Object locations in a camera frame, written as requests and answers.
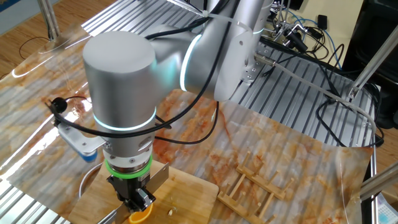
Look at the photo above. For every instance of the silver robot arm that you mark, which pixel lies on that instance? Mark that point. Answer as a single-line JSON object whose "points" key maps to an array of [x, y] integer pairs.
{"points": [[124, 93]]}

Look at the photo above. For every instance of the aluminium frame bar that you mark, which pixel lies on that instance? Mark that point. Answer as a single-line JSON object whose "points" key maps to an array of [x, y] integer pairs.
{"points": [[373, 59], [379, 182]]}

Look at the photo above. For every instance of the large black case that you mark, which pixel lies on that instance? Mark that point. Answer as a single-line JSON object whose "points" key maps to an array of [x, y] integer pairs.
{"points": [[367, 25]]}

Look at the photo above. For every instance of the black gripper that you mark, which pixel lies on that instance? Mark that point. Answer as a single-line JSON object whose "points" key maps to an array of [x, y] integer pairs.
{"points": [[127, 186]]}

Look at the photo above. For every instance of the blue white package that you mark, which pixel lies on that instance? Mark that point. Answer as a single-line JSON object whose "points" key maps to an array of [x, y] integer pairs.
{"points": [[388, 211]]}

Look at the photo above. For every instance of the bamboo cutting board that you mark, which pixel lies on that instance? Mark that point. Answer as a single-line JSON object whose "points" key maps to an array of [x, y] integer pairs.
{"points": [[192, 193]]}

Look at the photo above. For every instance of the stainless steel bowl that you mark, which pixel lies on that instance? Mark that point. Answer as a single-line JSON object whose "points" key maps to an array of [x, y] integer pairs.
{"points": [[85, 180]]}

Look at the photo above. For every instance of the marble pattern plastic mat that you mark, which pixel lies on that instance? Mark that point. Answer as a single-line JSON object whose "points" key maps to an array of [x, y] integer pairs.
{"points": [[280, 149]]}

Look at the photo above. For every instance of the orange half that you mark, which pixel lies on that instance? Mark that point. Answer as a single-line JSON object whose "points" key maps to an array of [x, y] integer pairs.
{"points": [[141, 217]]}

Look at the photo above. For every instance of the wooden peg rack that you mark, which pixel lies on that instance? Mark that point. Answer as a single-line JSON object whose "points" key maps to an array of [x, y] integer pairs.
{"points": [[258, 179]]}

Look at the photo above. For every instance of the silver bracket wrist camera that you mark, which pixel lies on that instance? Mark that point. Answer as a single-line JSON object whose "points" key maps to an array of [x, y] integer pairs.
{"points": [[79, 140]]}

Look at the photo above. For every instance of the black clamp camera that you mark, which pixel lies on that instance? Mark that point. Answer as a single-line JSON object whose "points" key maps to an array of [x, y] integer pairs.
{"points": [[295, 39]]}

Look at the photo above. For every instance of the black power adapter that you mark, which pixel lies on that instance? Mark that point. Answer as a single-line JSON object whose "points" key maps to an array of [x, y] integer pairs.
{"points": [[322, 21]]}

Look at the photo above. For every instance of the metal stand pole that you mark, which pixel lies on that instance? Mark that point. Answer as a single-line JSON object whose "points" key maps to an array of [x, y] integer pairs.
{"points": [[49, 18]]}

